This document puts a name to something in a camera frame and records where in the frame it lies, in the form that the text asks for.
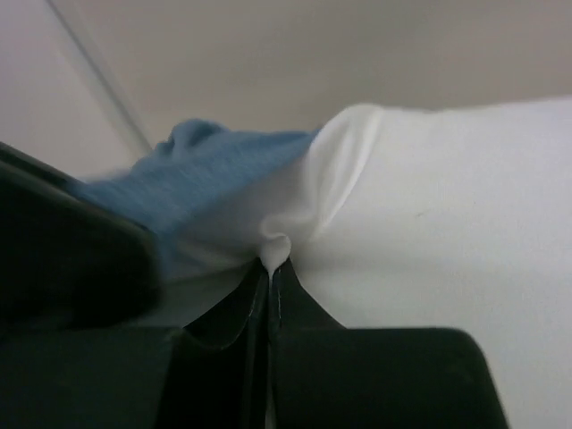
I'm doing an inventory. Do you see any white pillow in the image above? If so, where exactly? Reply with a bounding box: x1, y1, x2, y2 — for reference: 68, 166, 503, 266
148, 97, 571, 428

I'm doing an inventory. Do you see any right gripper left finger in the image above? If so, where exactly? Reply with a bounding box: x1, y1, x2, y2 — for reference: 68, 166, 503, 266
1, 263, 268, 428

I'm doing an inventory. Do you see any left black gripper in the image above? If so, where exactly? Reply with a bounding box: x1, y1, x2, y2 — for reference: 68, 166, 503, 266
1, 144, 161, 331

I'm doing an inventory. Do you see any blue pillowcase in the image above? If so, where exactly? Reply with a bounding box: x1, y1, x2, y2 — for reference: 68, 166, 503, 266
67, 120, 315, 280

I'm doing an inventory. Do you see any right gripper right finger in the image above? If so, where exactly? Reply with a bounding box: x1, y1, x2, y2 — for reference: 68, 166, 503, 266
268, 263, 509, 428

